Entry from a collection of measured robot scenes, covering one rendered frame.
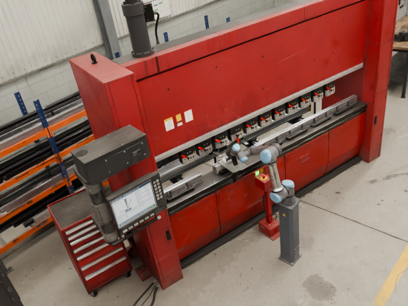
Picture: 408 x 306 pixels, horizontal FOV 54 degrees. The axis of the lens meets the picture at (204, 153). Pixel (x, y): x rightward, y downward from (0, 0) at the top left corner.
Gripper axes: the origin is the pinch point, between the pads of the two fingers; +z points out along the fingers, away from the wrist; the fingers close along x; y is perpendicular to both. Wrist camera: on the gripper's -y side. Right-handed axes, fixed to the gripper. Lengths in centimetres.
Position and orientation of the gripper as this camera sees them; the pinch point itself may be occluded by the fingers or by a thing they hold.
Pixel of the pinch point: (229, 161)
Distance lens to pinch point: 416.9
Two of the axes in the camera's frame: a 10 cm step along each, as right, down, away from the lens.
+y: -4.0, -8.7, 2.7
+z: -1.6, 3.6, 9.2
